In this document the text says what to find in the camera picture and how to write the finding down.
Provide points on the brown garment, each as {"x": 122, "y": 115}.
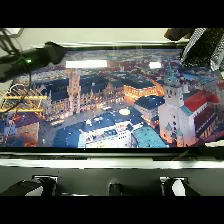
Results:
{"x": 176, "y": 33}

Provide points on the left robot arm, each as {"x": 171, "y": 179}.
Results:
{"x": 36, "y": 58}

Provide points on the yellow clothes hanger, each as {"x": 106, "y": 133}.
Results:
{"x": 23, "y": 98}

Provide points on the silver frame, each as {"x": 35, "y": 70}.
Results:
{"x": 100, "y": 163}

